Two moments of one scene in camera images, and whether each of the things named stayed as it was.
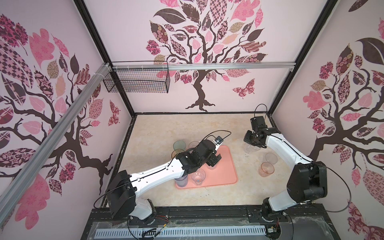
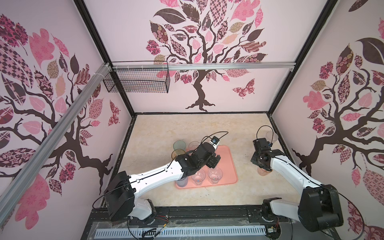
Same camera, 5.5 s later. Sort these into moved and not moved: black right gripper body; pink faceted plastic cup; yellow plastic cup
Moved: black right gripper body
Not moved: yellow plastic cup; pink faceted plastic cup
